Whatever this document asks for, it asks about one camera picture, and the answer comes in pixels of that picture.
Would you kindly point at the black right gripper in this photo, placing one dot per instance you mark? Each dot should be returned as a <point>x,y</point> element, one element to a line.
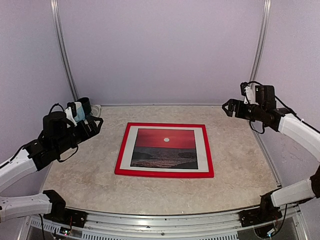
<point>232,102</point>

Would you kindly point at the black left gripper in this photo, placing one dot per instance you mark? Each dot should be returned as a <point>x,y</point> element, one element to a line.
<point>85,132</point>

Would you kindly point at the white photo mat border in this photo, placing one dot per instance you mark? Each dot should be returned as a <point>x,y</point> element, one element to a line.
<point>127,150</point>

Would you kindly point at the red and black photo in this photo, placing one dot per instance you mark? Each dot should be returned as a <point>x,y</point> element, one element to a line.
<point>165,149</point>

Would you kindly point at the red wooden picture frame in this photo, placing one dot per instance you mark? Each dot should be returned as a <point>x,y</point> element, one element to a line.
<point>120,160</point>

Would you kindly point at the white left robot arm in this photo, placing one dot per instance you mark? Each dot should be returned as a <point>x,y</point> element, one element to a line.
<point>60,133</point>

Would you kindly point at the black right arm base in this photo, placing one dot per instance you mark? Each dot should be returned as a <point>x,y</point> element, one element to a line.
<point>257,215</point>

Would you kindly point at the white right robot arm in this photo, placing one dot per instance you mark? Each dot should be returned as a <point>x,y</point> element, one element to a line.
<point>260,104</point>

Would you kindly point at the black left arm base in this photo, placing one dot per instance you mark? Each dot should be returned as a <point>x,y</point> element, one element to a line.
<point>70,217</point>

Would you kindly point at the white round plate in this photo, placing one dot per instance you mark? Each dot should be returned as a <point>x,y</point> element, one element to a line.
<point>96,110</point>

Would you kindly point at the light blue mug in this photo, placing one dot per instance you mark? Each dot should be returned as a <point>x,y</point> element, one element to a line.
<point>80,114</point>

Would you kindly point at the dark green mug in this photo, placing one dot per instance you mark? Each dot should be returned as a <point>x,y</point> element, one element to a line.
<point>86,105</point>

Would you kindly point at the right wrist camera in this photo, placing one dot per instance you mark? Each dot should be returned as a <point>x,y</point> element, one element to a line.
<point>248,90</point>

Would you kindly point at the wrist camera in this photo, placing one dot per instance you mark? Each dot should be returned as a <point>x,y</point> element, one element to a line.
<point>71,112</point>
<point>248,90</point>

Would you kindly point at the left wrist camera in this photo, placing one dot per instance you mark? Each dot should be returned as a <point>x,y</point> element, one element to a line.
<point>71,112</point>

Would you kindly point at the right aluminium corner post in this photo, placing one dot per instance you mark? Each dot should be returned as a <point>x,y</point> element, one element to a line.
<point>262,34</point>

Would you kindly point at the aluminium corner post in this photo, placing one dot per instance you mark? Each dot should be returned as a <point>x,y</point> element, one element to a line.
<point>262,34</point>
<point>54,4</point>

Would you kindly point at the aluminium front rail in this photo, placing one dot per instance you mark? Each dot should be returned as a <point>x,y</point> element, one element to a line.
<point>224,225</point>

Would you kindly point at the left aluminium corner post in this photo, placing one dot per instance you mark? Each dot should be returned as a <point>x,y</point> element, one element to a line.
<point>54,4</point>

